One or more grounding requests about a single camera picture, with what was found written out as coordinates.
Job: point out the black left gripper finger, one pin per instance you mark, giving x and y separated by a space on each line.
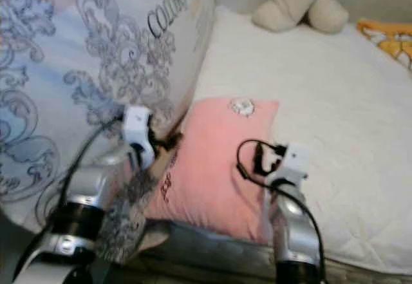
168 142

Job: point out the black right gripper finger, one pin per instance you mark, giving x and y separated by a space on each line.
256 161

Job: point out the pink pillow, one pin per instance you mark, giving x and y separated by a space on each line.
219 168

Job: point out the yellow egg cartoon blanket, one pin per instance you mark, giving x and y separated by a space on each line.
393 42

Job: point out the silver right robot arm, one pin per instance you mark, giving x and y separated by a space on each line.
293 232

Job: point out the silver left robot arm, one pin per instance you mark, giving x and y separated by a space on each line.
87 187

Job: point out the white quilted mattress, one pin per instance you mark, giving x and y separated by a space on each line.
335 116

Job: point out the grey floral patterned pillow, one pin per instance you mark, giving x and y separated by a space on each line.
51 71

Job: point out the beige plush toy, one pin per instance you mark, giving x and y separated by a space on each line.
290 10

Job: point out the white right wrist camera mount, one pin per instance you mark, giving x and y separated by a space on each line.
293 161

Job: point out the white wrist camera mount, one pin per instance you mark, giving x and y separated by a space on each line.
293 161
138 126

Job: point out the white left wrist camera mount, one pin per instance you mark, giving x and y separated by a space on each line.
138 126

